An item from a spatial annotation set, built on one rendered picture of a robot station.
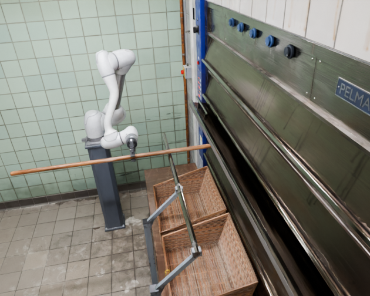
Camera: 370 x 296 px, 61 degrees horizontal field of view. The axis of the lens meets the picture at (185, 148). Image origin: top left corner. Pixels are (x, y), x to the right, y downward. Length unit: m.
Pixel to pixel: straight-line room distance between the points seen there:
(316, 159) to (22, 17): 2.72
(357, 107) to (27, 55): 2.84
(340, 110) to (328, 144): 0.12
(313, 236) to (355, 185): 0.31
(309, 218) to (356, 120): 0.43
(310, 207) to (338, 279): 0.25
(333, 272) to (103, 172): 2.24
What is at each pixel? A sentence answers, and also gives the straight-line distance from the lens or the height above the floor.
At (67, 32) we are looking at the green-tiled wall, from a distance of 3.16.
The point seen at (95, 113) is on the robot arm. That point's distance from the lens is 2.75.
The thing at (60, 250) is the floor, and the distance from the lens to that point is 3.39.
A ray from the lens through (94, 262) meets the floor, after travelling 3.17.
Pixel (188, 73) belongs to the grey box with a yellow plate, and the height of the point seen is 1.46.
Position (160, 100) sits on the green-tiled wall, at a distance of 3.33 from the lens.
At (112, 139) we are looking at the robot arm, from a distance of 2.44.
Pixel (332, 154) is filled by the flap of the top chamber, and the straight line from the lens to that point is 1.04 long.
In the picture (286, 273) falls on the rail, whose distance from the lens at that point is 1.16.
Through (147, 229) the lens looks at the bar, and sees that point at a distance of 2.04.
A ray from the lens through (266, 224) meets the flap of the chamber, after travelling 1.34.
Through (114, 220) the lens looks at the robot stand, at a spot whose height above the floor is 0.12.
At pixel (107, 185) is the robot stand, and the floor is 0.56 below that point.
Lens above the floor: 2.33
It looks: 31 degrees down
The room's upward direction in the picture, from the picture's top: 3 degrees counter-clockwise
